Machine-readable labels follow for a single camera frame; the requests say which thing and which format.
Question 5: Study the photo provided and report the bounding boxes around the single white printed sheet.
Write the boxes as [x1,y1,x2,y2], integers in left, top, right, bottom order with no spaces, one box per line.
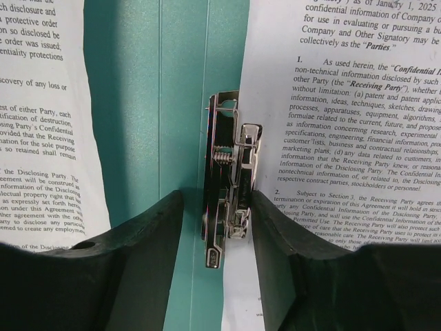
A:
[0,1,110,251]

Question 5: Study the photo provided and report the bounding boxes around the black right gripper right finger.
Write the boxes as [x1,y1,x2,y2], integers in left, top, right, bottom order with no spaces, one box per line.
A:
[252,191,440,330]

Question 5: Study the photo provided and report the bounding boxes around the metal folder clip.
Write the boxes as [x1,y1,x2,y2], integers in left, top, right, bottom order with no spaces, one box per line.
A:
[201,90,263,269]

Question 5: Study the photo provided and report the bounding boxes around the white printed paper sheets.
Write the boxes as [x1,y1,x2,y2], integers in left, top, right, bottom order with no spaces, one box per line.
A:
[222,1,440,330]

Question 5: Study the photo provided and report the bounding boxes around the teal green file folder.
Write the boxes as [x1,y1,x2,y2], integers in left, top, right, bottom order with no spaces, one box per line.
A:
[84,1,249,330]

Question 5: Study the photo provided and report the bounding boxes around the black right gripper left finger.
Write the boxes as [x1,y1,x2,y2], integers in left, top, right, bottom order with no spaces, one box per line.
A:
[1,190,184,330]

